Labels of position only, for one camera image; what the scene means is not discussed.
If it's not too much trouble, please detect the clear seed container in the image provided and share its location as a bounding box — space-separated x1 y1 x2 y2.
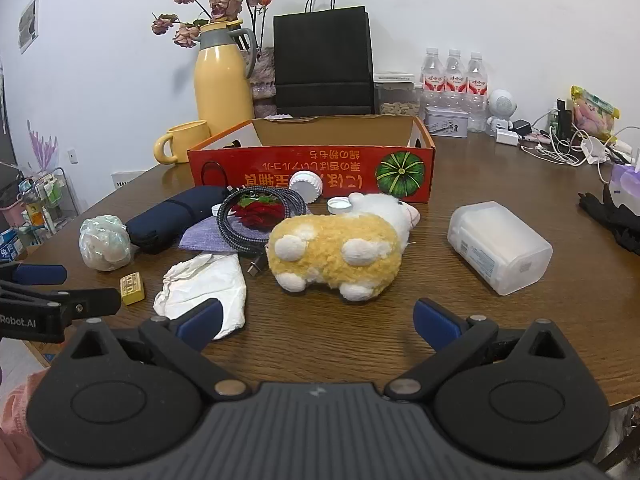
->
375 81 420 116

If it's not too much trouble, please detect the translucent white plastic container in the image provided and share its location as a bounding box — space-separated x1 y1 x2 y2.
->
446 200 554 296

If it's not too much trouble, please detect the white robot toy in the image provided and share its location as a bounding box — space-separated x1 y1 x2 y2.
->
485 89 516 134

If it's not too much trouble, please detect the white ribbed jar lid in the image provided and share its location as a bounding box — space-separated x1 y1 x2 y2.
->
289 170 325 205

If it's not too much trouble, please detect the white printed tin box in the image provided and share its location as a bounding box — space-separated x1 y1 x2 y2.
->
424 106 471 138

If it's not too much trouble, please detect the purple cloth pouch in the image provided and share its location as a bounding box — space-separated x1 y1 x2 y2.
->
178 215 236 252

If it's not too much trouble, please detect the dried rose bouquet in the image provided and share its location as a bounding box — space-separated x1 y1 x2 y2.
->
151 0 274 50

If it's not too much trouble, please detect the purple white device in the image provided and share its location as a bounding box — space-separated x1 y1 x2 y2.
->
606 156 640 209

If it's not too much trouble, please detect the black paper bag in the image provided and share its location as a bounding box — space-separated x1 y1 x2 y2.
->
273 0 376 119

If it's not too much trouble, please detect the yellow thermos jug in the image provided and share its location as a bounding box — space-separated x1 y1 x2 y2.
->
193 20 259 136

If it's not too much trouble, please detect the black glove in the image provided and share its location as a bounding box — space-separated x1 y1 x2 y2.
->
577 182 640 252

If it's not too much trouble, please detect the grey braided cable coil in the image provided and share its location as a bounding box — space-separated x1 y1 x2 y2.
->
216 186 309 279

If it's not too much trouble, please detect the orange cardboard box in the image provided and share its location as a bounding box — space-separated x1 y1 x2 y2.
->
187 114 437 206

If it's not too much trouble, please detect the metal storage rack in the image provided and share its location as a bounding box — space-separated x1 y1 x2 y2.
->
0 165 81 262

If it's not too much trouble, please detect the pink fuzzy vase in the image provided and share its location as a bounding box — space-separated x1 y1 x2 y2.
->
248 47 277 119

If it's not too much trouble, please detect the pink clothing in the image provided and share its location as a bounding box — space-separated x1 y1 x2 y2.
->
0 370 47 480

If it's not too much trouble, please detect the yellow green snack packet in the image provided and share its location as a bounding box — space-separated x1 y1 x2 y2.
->
570 85 621 142

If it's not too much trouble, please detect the wall poster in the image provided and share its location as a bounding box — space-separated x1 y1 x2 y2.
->
17 0 41 55

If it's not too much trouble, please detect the purple flower wall sticker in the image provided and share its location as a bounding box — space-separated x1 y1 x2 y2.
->
27 119 60 174

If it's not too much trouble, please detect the yellow mug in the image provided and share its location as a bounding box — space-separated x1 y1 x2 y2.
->
153 120 212 166

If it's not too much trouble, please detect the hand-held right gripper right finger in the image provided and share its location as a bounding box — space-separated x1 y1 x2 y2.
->
384 298 574 404

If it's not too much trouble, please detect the small yellow box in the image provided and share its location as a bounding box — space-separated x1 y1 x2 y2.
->
119 271 147 306

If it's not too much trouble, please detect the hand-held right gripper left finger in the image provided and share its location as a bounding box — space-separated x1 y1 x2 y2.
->
66 298 252 404

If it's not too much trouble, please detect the crumpled white paper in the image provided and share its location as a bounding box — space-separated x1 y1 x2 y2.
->
152 252 248 341

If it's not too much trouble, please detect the red fabric flower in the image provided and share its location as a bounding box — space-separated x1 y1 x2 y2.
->
235 196 285 231

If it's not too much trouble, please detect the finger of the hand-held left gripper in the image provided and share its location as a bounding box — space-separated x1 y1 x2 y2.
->
0 263 68 286
0 281 122 322

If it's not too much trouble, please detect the pale green plastic bag ball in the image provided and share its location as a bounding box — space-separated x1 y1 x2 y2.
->
79 215 132 272

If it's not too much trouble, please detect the tangle of white cables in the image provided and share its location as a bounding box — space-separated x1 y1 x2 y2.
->
520 124 640 167

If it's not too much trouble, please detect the clear water bottle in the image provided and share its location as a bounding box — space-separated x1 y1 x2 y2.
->
420 47 444 108
443 49 466 109
465 51 489 131

